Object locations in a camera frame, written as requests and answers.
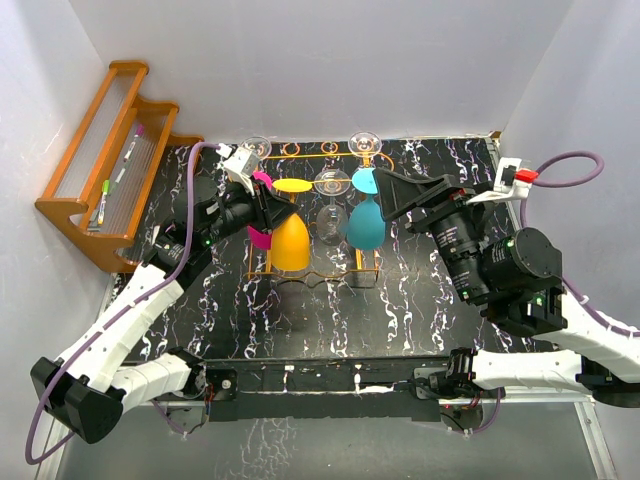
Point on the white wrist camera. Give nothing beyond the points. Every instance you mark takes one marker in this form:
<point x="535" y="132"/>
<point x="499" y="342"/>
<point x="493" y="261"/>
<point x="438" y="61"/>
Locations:
<point x="239" y="164"/>
<point x="512" y="182"/>

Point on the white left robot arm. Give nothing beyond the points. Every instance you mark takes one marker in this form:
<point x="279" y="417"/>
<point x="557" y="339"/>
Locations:
<point x="87" y="388"/>

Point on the pink capped marker pen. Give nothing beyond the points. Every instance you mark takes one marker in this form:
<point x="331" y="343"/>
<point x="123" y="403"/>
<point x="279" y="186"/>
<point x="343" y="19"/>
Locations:
<point x="137" y="135"/>

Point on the orange wooden tiered shelf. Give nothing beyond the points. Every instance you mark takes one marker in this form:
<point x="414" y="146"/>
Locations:
<point x="95" y="153"/>

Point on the green capped marker pen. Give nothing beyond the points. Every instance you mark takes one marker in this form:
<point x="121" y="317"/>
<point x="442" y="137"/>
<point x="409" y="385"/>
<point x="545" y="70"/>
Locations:
<point x="107" y="187"/>

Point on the orange plastic wine glass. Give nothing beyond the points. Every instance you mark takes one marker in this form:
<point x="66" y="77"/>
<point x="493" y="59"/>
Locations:
<point x="290" y="244"/>

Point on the clear wine glass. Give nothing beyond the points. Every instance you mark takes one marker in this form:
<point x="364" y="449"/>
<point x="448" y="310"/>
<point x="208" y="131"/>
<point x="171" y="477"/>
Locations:
<point x="365" y="145"/>
<point x="332" y="219"/>
<point x="261" y="146"/>

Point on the pink plastic wine glass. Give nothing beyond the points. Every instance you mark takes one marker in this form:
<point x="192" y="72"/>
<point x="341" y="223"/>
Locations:
<point x="258" y="239"/>

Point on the gold wire wine glass rack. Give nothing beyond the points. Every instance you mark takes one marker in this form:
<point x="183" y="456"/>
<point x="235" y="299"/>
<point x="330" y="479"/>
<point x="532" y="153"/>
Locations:
<point x="348" y="201"/>

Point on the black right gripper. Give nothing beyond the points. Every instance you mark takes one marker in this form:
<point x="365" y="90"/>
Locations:
<point x="399" y="195"/>

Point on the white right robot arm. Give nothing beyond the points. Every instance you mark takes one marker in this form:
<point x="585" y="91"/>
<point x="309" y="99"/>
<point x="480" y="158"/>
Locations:
<point x="517" y="283"/>

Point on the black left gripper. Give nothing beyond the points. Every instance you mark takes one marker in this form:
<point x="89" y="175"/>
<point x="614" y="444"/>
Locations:
<point x="276" y="207"/>

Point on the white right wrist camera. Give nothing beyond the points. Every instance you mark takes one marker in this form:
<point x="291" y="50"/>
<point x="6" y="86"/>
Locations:
<point x="512" y="182"/>

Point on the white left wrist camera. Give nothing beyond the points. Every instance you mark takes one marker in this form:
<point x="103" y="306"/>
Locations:
<point x="239" y="164"/>

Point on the blue plastic wine glass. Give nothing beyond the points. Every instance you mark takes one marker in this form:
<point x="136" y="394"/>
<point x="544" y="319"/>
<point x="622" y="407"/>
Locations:
<point x="366" y="227"/>

